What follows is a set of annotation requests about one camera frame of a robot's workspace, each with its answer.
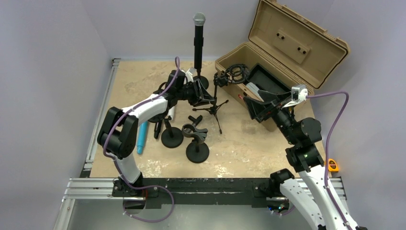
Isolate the round base tall stand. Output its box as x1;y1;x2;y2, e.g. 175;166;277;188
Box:
193;69;209;89

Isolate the clip stand round base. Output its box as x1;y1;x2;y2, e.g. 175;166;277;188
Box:
181;124;210;163

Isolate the blue microphone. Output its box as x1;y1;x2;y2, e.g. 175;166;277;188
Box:
136;121;149;155

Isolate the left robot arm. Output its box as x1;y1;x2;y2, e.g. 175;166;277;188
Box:
97;70;214;196

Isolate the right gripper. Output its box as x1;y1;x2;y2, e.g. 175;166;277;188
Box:
243;89;298;143

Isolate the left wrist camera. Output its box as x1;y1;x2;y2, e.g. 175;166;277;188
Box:
184;67;196;84

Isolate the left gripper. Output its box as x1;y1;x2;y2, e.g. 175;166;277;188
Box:
176;79;214;107

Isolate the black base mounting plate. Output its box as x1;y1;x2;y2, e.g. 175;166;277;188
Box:
112;178;291;212

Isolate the tall black silver microphone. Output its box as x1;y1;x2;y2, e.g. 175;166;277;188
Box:
193;12;205;72

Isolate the black toolbox tray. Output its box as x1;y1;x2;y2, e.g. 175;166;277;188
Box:
245;63;291;93

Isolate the grey white object in tray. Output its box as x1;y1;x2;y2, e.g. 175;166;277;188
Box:
246;82;264;102

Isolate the tan plastic toolbox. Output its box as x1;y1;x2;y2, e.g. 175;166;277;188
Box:
215;0;350;132

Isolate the yellow tape measure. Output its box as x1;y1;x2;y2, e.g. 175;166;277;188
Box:
326;158;339;173

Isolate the white microphone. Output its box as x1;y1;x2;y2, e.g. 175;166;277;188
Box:
168;106;175;120

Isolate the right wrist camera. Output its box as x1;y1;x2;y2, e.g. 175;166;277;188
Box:
283;84;308;108

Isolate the tripod stand with shock mount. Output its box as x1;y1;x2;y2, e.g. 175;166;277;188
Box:
192;63;251;135

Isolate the small black microphone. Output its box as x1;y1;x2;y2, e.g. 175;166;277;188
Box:
154;120;163;139

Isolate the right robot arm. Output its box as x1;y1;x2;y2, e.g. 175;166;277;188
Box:
243;89;365;230

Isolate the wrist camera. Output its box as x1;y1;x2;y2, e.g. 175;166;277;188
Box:
184;67;196;84
283;84;308;108

